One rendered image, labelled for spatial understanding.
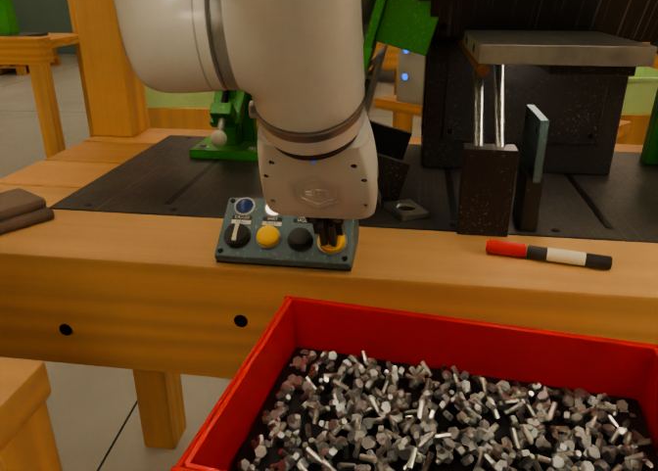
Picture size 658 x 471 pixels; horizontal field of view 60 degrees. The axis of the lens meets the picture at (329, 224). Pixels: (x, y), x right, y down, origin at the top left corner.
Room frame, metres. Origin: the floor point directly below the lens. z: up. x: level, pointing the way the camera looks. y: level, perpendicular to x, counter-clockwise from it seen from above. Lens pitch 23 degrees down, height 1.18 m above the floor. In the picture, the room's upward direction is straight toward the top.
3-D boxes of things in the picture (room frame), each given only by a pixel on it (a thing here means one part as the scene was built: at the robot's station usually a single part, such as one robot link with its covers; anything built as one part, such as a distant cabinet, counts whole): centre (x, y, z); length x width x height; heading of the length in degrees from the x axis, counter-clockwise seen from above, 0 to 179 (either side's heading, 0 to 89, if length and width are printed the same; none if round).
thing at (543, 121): (0.69, -0.25, 0.97); 0.10 x 0.02 x 0.14; 172
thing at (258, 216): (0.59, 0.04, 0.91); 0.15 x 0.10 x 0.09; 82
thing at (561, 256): (0.57, -0.24, 0.91); 0.13 x 0.02 x 0.02; 70
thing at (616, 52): (0.75, -0.25, 1.11); 0.39 x 0.16 x 0.03; 172
